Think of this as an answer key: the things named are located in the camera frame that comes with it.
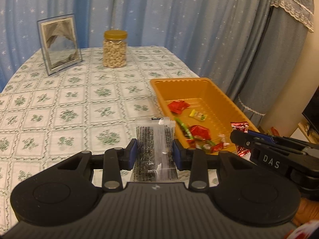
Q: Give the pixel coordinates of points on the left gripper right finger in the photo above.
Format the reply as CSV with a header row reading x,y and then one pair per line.
x,y
197,162

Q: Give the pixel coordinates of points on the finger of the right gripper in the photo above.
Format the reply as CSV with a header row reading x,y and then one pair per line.
x,y
283,141
247,140

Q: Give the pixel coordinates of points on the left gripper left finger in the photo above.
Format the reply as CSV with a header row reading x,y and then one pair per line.
x,y
112,162

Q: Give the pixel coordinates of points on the small red foil candy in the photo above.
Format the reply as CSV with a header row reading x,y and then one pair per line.
x,y
237,139

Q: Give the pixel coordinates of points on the small green candy packet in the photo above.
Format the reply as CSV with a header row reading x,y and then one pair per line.
x,y
206,147

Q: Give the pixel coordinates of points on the red snack bag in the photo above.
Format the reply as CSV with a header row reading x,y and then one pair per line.
x,y
200,132

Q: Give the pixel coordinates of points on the clear black snack packet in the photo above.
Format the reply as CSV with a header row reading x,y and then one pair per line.
x,y
154,162

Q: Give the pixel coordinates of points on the yellow red candy packet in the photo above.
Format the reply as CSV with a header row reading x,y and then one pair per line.
x,y
198,115

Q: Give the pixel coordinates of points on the red square snack packet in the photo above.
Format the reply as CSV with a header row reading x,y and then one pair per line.
x,y
178,106

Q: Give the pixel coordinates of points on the person right hand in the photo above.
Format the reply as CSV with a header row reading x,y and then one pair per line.
x,y
308,210

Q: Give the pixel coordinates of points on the white tv cabinet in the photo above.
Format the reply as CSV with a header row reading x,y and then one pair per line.
x,y
305,133

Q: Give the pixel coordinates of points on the orange plastic tray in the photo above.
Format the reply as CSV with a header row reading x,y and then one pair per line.
x,y
208,107

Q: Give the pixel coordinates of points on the black television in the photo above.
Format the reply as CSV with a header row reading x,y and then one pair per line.
x,y
311,111

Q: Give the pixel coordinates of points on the floral white tablecloth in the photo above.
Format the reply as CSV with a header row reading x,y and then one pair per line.
x,y
47,118

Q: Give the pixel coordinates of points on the grey lace-trimmed cover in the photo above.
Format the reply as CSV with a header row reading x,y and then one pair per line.
x,y
287,26

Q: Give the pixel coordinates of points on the blue star curtain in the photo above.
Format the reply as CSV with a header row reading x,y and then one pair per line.
x,y
214,38

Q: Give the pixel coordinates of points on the cashew jar gold lid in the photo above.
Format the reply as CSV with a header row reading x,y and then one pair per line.
x,y
115,48

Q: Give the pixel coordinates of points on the blue framed sand picture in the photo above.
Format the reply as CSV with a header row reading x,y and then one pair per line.
x,y
59,43

